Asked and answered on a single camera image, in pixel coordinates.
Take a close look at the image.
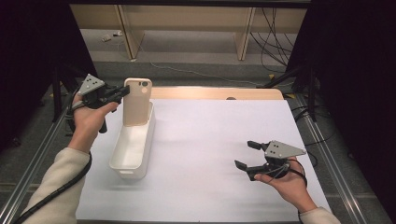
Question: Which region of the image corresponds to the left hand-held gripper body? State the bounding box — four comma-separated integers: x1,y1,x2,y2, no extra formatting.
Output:
78,74,110,134

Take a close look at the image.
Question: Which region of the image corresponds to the left hand-held gripper black cable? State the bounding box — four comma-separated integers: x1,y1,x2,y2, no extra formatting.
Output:
12,89,93,224

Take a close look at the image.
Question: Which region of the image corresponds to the black curtain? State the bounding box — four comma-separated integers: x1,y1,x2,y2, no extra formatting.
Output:
0,0,99,151
285,0,396,217

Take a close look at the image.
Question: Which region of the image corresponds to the white table mat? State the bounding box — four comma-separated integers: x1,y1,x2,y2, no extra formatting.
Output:
76,98,332,223

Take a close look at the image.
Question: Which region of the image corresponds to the person's right hand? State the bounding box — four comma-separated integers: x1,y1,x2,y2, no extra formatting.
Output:
254,158,318,214

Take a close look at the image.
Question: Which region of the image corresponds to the aluminium floor rail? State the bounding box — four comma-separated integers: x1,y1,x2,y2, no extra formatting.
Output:
295,94,369,224
0,92,78,224

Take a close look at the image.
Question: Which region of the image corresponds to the beige phone case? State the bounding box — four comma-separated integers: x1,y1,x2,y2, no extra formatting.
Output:
122,77,153,128

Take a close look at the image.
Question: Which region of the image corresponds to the black floor cable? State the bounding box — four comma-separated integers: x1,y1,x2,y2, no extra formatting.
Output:
290,105,336,147

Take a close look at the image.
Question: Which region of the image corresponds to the light wooden desk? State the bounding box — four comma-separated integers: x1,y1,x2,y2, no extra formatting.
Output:
69,4,308,62

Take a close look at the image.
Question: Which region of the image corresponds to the white plastic storage box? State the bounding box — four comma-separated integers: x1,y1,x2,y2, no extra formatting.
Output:
108,101,156,180

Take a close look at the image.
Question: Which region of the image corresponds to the person's left hand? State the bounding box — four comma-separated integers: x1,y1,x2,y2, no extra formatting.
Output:
67,94,120,153

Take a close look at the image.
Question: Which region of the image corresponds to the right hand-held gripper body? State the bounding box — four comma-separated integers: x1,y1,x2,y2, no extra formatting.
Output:
247,140,307,181

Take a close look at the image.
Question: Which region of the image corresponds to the right hand-held gripper black cable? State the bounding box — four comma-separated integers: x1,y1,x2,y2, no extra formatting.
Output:
287,158,309,189

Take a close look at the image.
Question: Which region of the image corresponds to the bundle of black cables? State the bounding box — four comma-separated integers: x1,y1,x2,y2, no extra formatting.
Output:
250,7,296,75

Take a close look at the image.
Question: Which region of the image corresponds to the hand-held gripper black cable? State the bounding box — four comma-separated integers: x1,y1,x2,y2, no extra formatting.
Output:
12,89,93,224
287,158,309,189

